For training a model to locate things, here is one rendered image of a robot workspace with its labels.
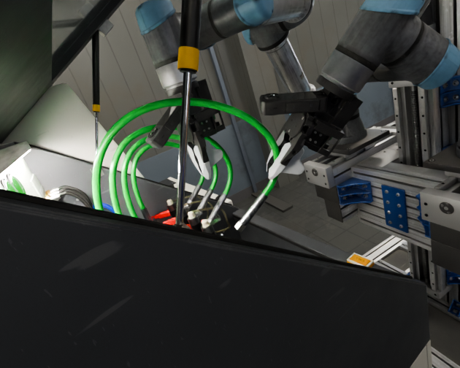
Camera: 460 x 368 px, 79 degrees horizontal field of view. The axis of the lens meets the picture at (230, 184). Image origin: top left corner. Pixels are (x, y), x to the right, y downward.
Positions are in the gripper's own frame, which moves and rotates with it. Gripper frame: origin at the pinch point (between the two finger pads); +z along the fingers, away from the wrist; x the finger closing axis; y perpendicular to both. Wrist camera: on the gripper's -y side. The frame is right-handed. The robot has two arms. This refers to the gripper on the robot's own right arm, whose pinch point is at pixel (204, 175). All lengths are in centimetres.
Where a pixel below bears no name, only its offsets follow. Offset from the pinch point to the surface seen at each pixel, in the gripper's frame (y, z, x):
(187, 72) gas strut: -11.3, -20.6, -32.1
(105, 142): -16.9, -15.1, -3.7
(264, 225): 18.7, 29.4, 11.9
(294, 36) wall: 247, -33, 198
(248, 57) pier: 170, -26, 191
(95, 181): -21.3, -9.3, -1.9
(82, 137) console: -17.2, -15.5, 35.0
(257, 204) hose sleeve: 3.8, 6.7, -12.3
